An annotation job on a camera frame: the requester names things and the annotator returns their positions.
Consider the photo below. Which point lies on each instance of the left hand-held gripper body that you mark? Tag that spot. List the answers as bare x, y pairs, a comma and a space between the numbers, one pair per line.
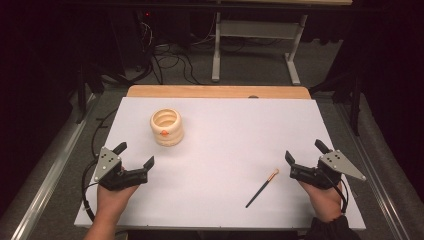
107, 163

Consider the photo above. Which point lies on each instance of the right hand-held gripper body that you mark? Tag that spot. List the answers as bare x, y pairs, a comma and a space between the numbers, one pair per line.
336, 163

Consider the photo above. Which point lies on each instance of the person's left hand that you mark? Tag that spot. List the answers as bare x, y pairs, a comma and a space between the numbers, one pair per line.
111, 201

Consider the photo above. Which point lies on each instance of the person's right hand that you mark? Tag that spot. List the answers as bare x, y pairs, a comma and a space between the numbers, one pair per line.
325, 203

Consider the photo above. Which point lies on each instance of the cream ribbed round holder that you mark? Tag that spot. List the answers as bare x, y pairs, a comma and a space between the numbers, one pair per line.
167, 131

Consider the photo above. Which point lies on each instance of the black stand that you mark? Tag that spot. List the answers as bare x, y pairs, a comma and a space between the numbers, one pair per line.
355, 96
83, 93

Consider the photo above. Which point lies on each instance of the white board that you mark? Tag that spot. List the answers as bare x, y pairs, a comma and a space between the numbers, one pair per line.
220, 140

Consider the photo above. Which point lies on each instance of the wooden table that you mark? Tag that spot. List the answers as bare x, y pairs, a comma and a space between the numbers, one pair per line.
216, 91

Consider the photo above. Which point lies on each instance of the dark device with red light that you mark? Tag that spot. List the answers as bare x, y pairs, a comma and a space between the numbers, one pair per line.
146, 23

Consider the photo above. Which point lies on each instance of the aluminium rail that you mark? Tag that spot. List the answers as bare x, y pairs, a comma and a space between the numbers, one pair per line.
376, 180
50, 180

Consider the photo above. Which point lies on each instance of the white metal desk frame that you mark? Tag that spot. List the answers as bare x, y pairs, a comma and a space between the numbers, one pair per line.
256, 29

